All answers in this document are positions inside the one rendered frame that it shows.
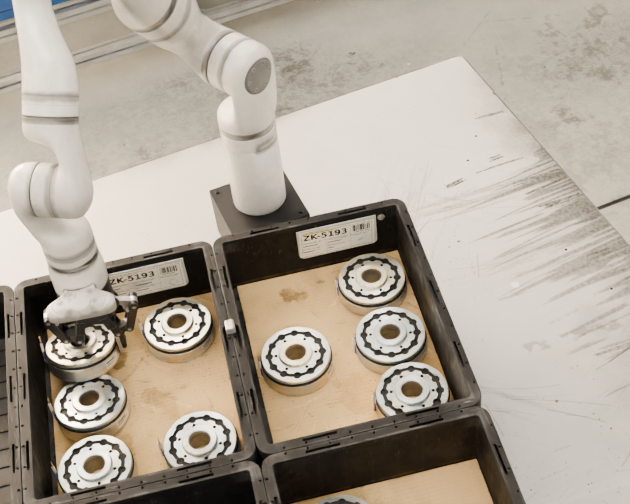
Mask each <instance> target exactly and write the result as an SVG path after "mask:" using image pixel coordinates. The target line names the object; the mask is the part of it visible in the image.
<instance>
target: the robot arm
mask: <svg viewBox="0 0 630 504"><path fill-rule="evenodd" d="M12 4H13V10H14V16H15V21H16V27H17V33H18V40H19V47H20V57H21V74H22V115H23V116H22V131H23V135H24V137H25V138H26V139H27V140H29V141H32V142H34V143H38V144H42V145H45V146H47V147H49V148H51V149H52V150H53V152H54V153H55V155H56V157H57V159H58V162H59V163H49V162H23V163H21V164H19V165H17V166H16V167H15V168H14V169H13V170H12V172H11V173H10V175H9V178H8V182H7V194H8V199H9V202H10V205H11V207H12V209H13V211H14V213H15V214H16V216H17V217H18V218H19V220H20V221H21V222H22V223H23V225H24V226H25V227H26V228H27V229H28V231H29V232H30V233H31V234H32V236H33V237H34V238H35V239H36V240H37V241H38V242H39V243H40V245H41V248H42V250H43V253H44V256H45V258H46V261H47V265H48V271H49V275H50V278H51V281H52V283H53V286H54V289H55V292H56V294H57V297H58V299H56V300H55V301H53V302H52V303H51V304H49V305H48V307H47V308H46V309H44V311H43V314H44V325H45V326H46V327H47V328H48V329H49V330H50V331H51V332H52V333H53V334H54V335H55V336H56V337H57V338H58V339H59V340H60V341H61V342H62V343H63V344H69V343H70V342H75V343H76V344H77V346H83V345H86V344H87V343H88V339H87V336H86V333H85V327H90V326H92V325H98V324H104V326H105V327H106V328H107V329H108V330H110V331H111V332H112V333H113V334H114V339H115V342H116V345H117V348H118V350H119V353H121V352H124V348H126V347H127V340H126V336H125V333H124V332H126V331H127V332H131V331H133V330H134V326H135V321H136V316H137V311H138V300H137V293H136V292H130V293H129V294H128V296H119V295H118V294H117V293H116V292H115V291H114V290H113V288H112V285H111V282H110V279H109V275H108V272H107V269H106V266H105V262H104V259H103V257H102V254H101V252H100V251H99V249H98V246H97V243H96V240H95V237H94V234H93V230H92V227H91V225H90V223H89V221H88V219H87V218H86V217H85V216H84V215H85V214H86V213H87V211H88V210H89V208H90V206H91V204H92V201H93V195H94V189H93V182H92V178H91V174H90V170H89V167H88V164H87V160H86V157H85V153H84V148H83V144H82V139H81V134H80V128H79V79H78V73H77V68H76V65H75V62H74V59H73V56H72V54H71V52H70V49H69V47H68V45H67V43H66V41H65V39H64V37H63V35H62V32H61V30H60V28H59V25H58V23H57V20H56V17H55V14H54V11H53V7H52V1H51V0H12ZM111 4H112V7H113V10H114V12H115V14H116V16H117V17H118V18H119V20H120V21H121V22H122V23H123V24H124V25H126V26H127V27H128V28H129V29H131V30H132V31H134V32H135V33H137V34H138V35H140V36H141V37H143V38H144V39H146V40H147V41H149V42H151V43H152V44H154V45H156V46H158V47H160V48H162V49H165V50H167V51H170V52H173V53H174V54H176V55H177V56H178V57H180V58H181V59H182V60H183V61H184V62H185V63H186V64H187V65H188V66H189V67H190V68H191V69H192V70H193V71H194V72H195V73H196V74H197V75H198V76H199V77H200V78H202V79H203V80H204V81H205V82H206V83H208V84H209V85H211V86H213V87H215V88H217V89H219V90H221V91H223V92H225V93H227V94H228V95H230V96H229V97H228V98H226V99H225V100H224V101H223V102H222V103H221V104H220V106H219V108H218V110H217V120H218V125H219V131H220V136H221V141H222V145H223V151H224V156H225V161H226V166H227V171H228V176H229V181H230V187H231V192H232V197H233V202H234V205H235V207H236V208H237V209H238V210H239V211H241V212H242V213H245V214H247V215H252V216H260V215H266V214H269V213H272V212H274V211H275V210H277V209H278V208H280V207H281V206H282V204H283V203H284V201H285V199H286V189H285V182H284V175H283V168H282V161H281V154H280V147H279V141H278V134H277V128H276V121H275V109H276V104H277V89H276V75H275V65H274V59H273V56H272V53H271V52H270V50H269V49H268V47H267V46H265V45H264V44H261V43H259V42H257V41H255V40H253V39H251V38H249V37H247V36H245V35H243V34H241V33H239V32H237V31H234V30H232V29H229V28H227V27H224V26H222V25H220V24H218V23H217V22H215V21H213V20H211V19H210V18H208V17H207V16H205V15H204V14H202V13H201V12H200V11H199V6H198V3H197V1H196V0H111ZM119 305H122V306H123V309H124V310H126V311H125V316H124V319H122V320H120V319H119V318H118V316H117V315H116V313H115V311H116V309H117V308H118V306H119ZM66 322H73V323H75V329H70V328H69V327H68V326H67V325H66V324H65V323H66Z"/></svg>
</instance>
